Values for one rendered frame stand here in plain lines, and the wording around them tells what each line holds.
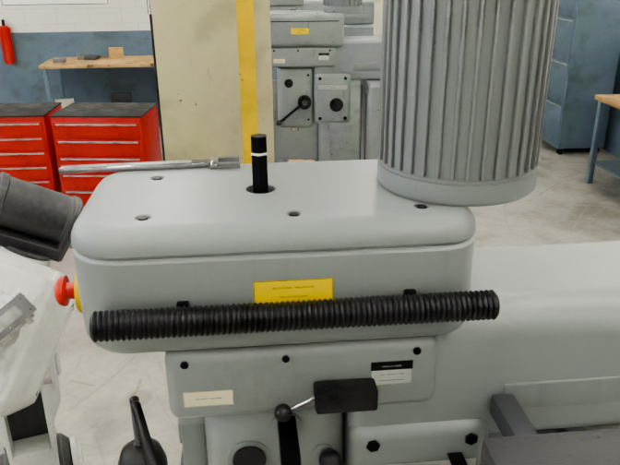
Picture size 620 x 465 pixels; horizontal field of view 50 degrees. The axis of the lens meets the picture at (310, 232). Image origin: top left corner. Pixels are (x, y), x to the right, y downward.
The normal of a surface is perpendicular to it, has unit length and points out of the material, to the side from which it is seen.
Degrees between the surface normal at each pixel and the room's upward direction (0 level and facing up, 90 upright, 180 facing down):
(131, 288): 90
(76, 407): 0
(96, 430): 0
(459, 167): 90
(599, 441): 0
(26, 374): 85
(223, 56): 90
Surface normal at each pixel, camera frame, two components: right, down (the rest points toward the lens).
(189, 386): 0.10, 0.38
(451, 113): -0.33, 0.37
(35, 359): 0.86, 0.11
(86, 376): 0.00, -0.92
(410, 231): 0.08, -0.07
